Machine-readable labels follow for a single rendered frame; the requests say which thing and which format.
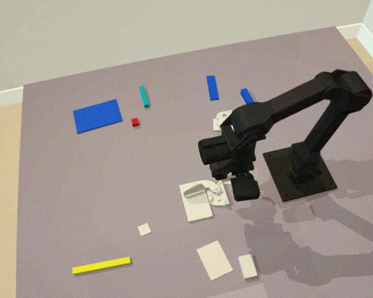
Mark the teal rectangular bar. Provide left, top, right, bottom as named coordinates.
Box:
left=139, top=86, right=149, bottom=108

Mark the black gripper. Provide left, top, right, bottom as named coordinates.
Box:
left=231, top=153, right=260, bottom=202

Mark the yellow flat bar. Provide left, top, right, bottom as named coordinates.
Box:
left=72, top=257, right=131, bottom=275

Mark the blue flat plate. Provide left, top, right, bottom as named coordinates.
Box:
left=73, top=99, right=122, bottom=133

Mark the small red block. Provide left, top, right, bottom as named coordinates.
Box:
left=131, top=118, right=139, bottom=127

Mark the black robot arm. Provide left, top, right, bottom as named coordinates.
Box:
left=198, top=69, right=373, bottom=189

